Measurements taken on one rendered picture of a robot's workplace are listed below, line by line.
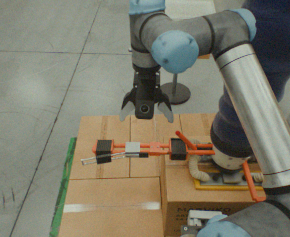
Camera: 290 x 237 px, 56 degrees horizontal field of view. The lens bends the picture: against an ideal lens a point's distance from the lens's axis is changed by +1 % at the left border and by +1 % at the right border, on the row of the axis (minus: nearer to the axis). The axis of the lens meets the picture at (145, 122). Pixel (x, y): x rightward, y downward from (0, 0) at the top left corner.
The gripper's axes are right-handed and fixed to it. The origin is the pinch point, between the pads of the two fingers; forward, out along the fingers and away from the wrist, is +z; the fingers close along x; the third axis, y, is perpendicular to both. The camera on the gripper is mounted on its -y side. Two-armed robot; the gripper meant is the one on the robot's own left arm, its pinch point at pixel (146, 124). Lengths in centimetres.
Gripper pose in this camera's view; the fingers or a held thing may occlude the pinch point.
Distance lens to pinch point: 78.3
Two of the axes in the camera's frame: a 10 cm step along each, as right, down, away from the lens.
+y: 0.4, -7.2, 7.0
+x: -10.0, -0.3, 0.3
